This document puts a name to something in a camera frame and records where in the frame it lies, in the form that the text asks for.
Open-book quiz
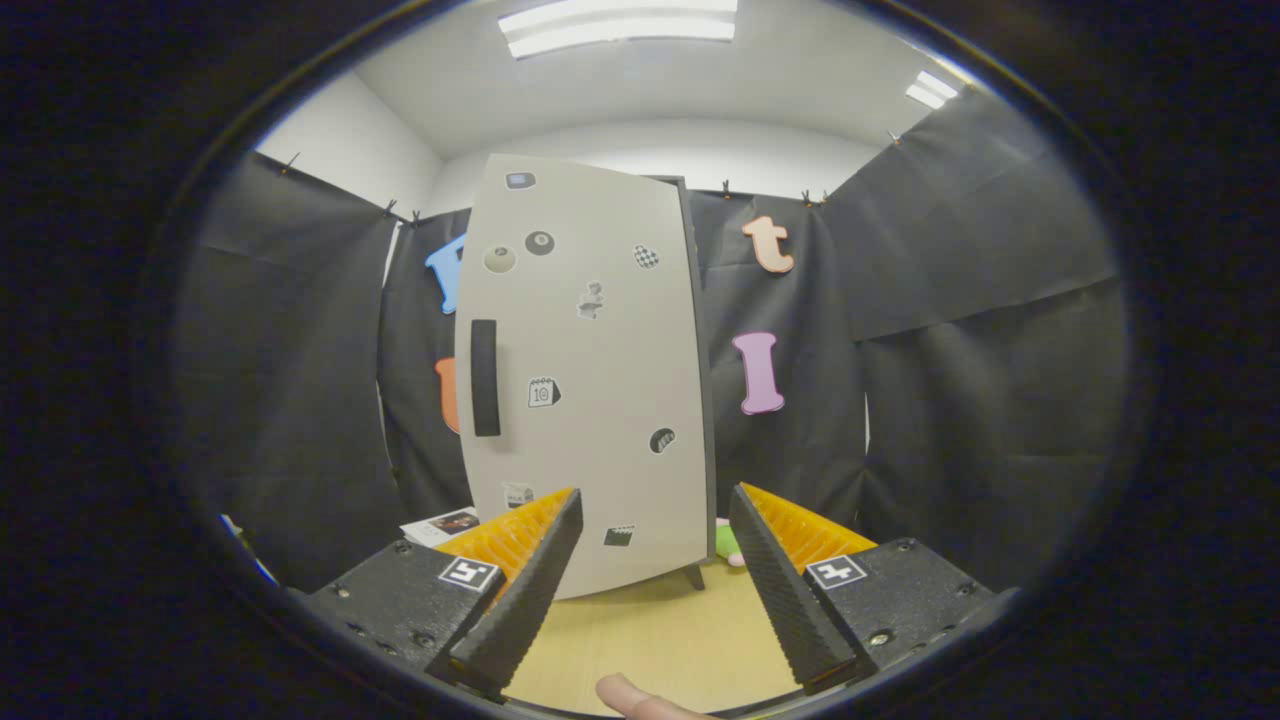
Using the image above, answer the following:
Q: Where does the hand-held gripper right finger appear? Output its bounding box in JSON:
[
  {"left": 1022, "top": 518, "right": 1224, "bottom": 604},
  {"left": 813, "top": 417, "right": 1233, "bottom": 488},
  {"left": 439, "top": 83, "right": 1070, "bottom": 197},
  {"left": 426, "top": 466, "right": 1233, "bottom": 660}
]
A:
[{"left": 727, "top": 482, "right": 1021, "bottom": 697}]

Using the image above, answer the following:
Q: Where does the black backdrop cloth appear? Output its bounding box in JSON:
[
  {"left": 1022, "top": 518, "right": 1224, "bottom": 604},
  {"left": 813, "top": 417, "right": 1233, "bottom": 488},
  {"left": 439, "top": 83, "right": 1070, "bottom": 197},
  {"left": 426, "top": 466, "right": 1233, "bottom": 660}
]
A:
[{"left": 175, "top": 85, "right": 1126, "bottom": 591}]

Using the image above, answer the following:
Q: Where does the white shoe cabinet door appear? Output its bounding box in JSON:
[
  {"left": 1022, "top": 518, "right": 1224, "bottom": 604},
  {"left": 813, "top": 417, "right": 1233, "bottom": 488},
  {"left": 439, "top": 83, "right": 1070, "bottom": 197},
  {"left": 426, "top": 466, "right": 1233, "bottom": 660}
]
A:
[{"left": 454, "top": 153, "right": 713, "bottom": 601}]

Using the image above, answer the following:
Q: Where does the large ceiling light panel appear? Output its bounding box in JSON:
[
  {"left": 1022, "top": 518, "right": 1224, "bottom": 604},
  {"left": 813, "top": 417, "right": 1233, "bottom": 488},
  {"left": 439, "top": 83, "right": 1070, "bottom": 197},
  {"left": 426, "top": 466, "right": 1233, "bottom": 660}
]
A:
[{"left": 498, "top": 0, "right": 739, "bottom": 59}]

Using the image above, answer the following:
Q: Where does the grey shoe cabinet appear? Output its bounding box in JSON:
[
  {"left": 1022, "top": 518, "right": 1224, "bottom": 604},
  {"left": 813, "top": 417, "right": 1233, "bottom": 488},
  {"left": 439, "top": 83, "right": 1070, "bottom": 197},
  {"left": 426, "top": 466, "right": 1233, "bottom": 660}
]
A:
[{"left": 650, "top": 175, "right": 719, "bottom": 592}]

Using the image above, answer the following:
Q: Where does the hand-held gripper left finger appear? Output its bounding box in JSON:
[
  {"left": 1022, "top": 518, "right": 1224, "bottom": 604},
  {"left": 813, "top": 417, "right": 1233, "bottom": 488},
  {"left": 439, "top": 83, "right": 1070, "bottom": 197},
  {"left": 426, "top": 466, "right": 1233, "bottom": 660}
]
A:
[{"left": 300, "top": 487, "right": 585, "bottom": 698}]

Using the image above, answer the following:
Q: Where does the black door handle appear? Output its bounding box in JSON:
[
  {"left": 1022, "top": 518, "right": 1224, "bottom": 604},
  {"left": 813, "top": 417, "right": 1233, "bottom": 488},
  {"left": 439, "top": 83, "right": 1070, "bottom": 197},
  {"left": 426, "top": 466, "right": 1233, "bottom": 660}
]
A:
[{"left": 470, "top": 319, "right": 501, "bottom": 438}]

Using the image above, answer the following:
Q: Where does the small ceiling light panel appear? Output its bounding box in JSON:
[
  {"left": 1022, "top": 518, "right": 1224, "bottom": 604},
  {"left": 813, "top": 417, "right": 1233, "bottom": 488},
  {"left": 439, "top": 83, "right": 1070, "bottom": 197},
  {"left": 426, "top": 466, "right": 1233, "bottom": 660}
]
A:
[{"left": 905, "top": 70, "right": 959, "bottom": 111}]

